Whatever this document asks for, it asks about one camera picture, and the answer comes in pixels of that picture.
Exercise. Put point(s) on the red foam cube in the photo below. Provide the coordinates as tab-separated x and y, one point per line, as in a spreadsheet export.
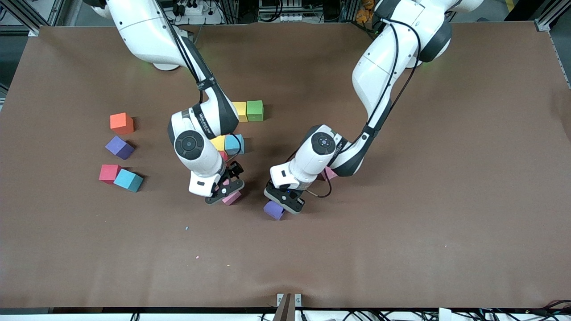
223	155
109	174

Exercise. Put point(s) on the pink foam cube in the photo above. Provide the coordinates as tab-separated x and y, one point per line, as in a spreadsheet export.
233	199
331	174

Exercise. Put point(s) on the light blue foam cube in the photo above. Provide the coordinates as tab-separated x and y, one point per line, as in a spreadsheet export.
233	143
128	180

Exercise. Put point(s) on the yellow foam cube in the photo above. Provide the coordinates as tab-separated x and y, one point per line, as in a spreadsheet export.
218	142
242	112

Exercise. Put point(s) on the purple foam cube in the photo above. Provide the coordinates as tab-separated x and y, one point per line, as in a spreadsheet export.
273	210
118	147

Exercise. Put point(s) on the green foam cube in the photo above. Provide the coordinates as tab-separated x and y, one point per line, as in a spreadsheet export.
255	110

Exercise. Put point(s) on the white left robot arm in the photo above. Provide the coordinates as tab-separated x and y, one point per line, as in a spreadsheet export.
316	151

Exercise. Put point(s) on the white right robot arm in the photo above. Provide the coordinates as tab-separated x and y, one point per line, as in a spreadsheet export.
196	151

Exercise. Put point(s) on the orange foam cube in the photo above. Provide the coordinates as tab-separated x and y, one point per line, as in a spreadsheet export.
121	124

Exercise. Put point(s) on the white power strip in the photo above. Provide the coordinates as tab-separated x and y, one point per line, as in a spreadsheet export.
195	9

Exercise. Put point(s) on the grey equipment box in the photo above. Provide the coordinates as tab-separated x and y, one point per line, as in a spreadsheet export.
283	6

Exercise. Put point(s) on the bag of orange items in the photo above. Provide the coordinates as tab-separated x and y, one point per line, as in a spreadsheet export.
363	13

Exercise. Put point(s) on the white plug box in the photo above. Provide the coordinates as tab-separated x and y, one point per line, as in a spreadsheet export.
445	314

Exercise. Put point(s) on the metal bracket plate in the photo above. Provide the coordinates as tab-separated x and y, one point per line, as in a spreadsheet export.
298	299

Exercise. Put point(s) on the grey camera pole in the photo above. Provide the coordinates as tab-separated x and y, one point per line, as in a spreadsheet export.
285	310

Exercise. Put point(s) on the aluminium frame post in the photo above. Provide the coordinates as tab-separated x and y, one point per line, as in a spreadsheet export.
231	9
350	9

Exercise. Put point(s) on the aluminium frame bar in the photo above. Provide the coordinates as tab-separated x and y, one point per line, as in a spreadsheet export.
542	26
33	32

